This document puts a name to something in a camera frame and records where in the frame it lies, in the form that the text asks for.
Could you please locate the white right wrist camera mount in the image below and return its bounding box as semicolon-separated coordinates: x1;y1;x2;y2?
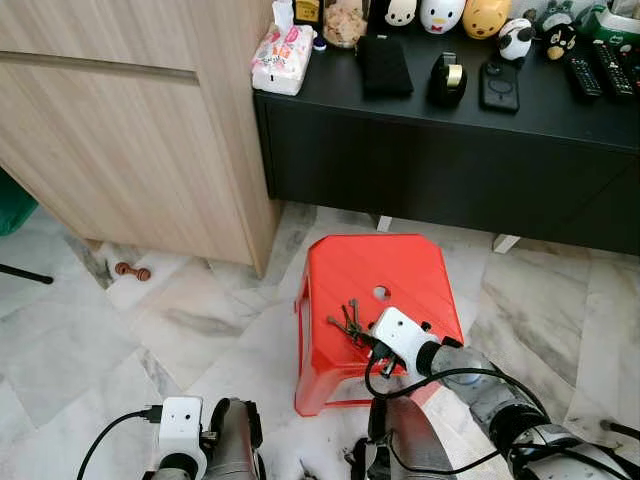
372;307;442;376

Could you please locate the grey left robot leg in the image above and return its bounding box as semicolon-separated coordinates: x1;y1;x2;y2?
204;397;267;480

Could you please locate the black fabric pouch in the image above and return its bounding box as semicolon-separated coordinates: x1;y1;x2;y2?
356;34;415;100

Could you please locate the grey right robot leg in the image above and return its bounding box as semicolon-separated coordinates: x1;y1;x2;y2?
362;397;459;480

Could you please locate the dark bunch of keys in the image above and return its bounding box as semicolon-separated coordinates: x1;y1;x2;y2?
327;298;376;347

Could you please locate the small brown wooden piece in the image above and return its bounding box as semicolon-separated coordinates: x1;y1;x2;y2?
113;261;153;283

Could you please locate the black phone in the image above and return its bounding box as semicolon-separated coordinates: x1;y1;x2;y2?
478;59;522;114

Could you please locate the white round plush toy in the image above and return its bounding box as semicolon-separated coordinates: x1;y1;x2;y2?
419;0;467;35

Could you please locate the clear snack jar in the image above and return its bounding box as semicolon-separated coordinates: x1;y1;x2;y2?
321;0;370;50

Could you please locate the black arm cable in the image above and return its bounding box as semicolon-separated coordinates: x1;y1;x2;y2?
77;404;164;480
363;345;549;476

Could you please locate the green mug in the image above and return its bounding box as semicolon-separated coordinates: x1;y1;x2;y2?
579;2;640;54

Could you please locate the black TV console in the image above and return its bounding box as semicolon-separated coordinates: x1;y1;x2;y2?
253;28;640;256

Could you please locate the pink white tissue pack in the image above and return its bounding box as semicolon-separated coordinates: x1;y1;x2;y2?
250;2;317;97

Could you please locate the black tape dispenser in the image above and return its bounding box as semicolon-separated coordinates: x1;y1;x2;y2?
427;51;469;109

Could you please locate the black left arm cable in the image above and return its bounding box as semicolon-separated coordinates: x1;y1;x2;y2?
77;404;164;480

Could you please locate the black rod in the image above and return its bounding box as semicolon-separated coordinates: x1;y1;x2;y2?
0;262;55;286

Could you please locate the green object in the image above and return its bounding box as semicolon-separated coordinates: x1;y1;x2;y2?
0;168;40;238

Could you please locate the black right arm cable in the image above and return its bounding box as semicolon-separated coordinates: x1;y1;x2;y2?
363;345;549;476

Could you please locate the yellow round plush toy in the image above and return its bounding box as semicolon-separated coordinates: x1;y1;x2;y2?
462;0;514;40

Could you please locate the black white mouse plush toy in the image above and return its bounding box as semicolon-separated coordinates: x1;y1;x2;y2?
382;0;420;29

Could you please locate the black remote control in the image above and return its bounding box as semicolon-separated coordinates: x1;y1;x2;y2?
589;39;638;102
564;54;605;102
620;48;640;93

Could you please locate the grey robot leg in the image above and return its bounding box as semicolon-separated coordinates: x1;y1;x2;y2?
362;397;459;480
204;397;267;480

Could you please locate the light wooden cabinet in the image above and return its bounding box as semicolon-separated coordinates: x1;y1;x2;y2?
0;0;283;278

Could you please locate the thick black floor cable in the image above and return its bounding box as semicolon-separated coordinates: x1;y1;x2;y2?
598;418;640;443

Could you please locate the black penguin figure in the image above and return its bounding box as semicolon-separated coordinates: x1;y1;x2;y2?
542;19;579;62

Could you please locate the red plastic stool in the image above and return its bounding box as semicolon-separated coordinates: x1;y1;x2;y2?
294;234;467;417

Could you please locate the panda figure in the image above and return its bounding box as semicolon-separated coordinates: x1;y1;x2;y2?
497;17;537;64

